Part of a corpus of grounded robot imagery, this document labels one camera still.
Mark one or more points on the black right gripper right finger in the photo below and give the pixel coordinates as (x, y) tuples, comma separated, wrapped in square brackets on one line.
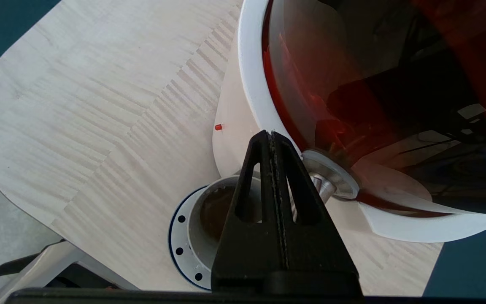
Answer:
[(314, 249)]

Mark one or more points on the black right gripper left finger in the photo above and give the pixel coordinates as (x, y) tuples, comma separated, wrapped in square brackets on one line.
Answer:
[(247, 253)]

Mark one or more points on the grey-blue plastic cup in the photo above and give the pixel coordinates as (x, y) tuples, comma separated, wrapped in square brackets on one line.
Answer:
[(196, 236)]

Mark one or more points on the metal dispenser tap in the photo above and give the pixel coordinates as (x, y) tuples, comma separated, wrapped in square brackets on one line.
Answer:
[(336, 177)]

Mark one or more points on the large dark tea dispenser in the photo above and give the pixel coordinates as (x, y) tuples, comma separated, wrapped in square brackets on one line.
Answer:
[(260, 84)]

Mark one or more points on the blue perforated drip tray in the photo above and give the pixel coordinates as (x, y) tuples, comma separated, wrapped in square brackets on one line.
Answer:
[(179, 240)]

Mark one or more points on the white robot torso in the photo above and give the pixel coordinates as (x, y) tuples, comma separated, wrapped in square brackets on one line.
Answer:
[(49, 261)]

